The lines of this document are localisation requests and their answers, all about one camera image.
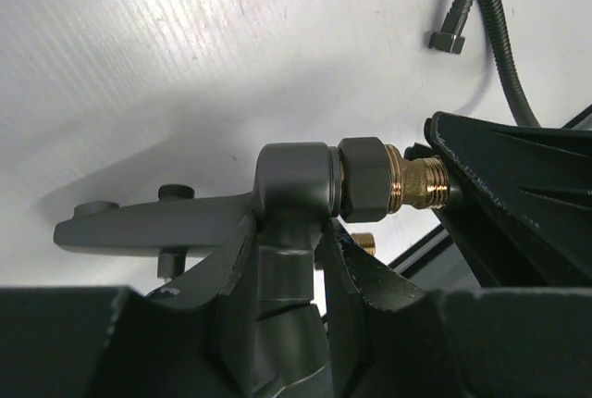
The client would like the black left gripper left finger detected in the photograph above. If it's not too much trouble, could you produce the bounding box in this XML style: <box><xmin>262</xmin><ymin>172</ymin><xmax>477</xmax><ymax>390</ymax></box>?
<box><xmin>96</xmin><ymin>215</ymin><xmax>258</xmax><ymax>397</ymax></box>

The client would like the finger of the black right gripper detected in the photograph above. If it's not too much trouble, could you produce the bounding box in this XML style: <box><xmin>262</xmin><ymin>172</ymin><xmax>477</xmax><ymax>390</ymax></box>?
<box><xmin>425</xmin><ymin>113</ymin><xmax>591</xmax><ymax>287</ymax></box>

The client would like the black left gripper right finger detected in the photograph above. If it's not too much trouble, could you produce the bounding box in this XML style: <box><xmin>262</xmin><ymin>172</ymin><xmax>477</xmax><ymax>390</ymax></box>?
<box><xmin>319</xmin><ymin>226</ymin><xmax>463</xmax><ymax>397</ymax></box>

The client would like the dark grey faucet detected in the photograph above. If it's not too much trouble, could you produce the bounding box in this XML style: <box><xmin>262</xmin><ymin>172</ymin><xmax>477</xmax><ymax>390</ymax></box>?
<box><xmin>54</xmin><ymin>137</ymin><xmax>462</xmax><ymax>397</ymax></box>

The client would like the dark grey flexible hose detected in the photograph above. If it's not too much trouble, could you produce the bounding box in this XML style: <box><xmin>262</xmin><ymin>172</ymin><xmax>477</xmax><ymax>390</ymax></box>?
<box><xmin>427</xmin><ymin>0</ymin><xmax>542</xmax><ymax>128</ymax></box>

